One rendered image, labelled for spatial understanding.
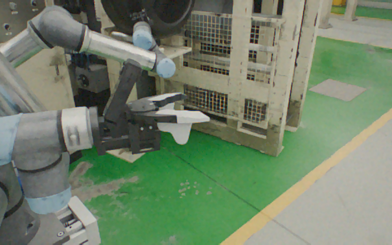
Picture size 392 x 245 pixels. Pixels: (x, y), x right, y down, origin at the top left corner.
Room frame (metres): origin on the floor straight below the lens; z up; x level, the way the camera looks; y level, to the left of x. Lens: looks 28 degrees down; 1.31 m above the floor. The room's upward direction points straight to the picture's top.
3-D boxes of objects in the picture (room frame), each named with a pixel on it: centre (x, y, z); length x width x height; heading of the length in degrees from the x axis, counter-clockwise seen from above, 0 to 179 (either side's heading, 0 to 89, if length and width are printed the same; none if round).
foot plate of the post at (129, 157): (2.01, 0.50, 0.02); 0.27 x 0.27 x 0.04; 57
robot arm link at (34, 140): (0.46, 0.28, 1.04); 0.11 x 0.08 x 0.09; 107
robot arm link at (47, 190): (0.48, 0.28, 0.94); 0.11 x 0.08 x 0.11; 17
